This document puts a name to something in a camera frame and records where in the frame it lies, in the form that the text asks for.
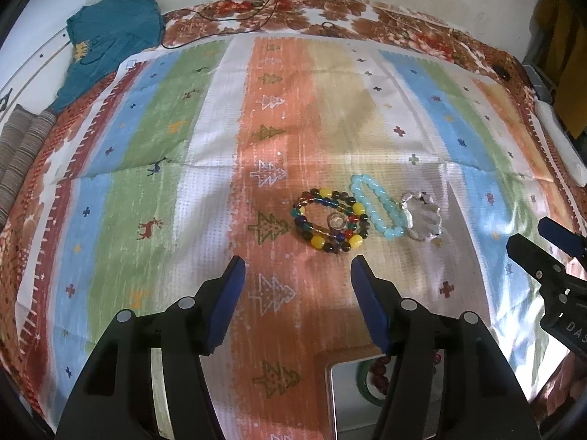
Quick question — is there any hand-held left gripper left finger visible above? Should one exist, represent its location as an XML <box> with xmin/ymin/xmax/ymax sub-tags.
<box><xmin>55</xmin><ymin>255</ymin><xmax>246</xmax><ymax>440</ymax></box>

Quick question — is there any metal tin box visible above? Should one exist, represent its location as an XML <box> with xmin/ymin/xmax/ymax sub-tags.
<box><xmin>323</xmin><ymin>347</ymin><xmax>443</xmax><ymax>440</ymax></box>

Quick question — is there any grey striped folded cloth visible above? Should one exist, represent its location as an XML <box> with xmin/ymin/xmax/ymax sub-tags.
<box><xmin>0</xmin><ymin>103</ymin><xmax>57</xmax><ymax>226</ymax></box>

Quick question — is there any teal garment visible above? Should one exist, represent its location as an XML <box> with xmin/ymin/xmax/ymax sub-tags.
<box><xmin>52</xmin><ymin>0</ymin><xmax>165</xmax><ymax>115</ymax></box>

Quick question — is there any mustard yellow garment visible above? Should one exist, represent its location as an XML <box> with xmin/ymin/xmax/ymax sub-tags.
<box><xmin>534</xmin><ymin>0</ymin><xmax>587</xmax><ymax>139</ymax></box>

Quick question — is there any striped patterned mat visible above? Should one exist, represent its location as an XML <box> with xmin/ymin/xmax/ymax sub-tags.
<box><xmin>14</xmin><ymin>32</ymin><xmax>579</xmax><ymax>440</ymax></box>

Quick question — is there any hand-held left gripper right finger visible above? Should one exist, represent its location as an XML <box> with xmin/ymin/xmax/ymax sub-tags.
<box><xmin>351</xmin><ymin>255</ymin><xmax>542</xmax><ymax>440</ymax></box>

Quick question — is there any white bolster pillow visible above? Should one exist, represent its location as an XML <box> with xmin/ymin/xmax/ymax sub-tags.
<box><xmin>534</xmin><ymin>100</ymin><xmax>587</xmax><ymax>190</ymax></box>

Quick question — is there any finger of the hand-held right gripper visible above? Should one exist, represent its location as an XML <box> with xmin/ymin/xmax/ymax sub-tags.
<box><xmin>538</xmin><ymin>216</ymin><xmax>587</xmax><ymax>258</ymax></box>
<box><xmin>506</xmin><ymin>233</ymin><xmax>569</xmax><ymax>285</ymax></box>

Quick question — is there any black cable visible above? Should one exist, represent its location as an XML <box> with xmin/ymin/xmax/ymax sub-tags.
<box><xmin>160</xmin><ymin>0</ymin><xmax>295</xmax><ymax>51</ymax></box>

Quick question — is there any dark red bead bracelet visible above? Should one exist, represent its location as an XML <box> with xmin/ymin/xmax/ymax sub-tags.
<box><xmin>369</xmin><ymin>352</ymin><xmax>444</xmax><ymax>396</ymax></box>

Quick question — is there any green bangle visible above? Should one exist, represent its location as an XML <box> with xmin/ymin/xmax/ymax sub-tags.
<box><xmin>358</xmin><ymin>359</ymin><xmax>391</xmax><ymax>405</ymax></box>

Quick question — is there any silver shell-shaped hair clip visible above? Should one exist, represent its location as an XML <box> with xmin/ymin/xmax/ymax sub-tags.
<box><xmin>399</xmin><ymin>190</ymin><xmax>444</xmax><ymax>243</ymax></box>

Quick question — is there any light blue bead bracelet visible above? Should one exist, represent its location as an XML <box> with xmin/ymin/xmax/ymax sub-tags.
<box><xmin>350</xmin><ymin>173</ymin><xmax>407</xmax><ymax>241</ymax></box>

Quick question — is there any multicolour bead bracelet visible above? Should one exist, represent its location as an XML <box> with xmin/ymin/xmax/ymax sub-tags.
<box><xmin>290</xmin><ymin>187</ymin><xmax>370</xmax><ymax>254</ymax></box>

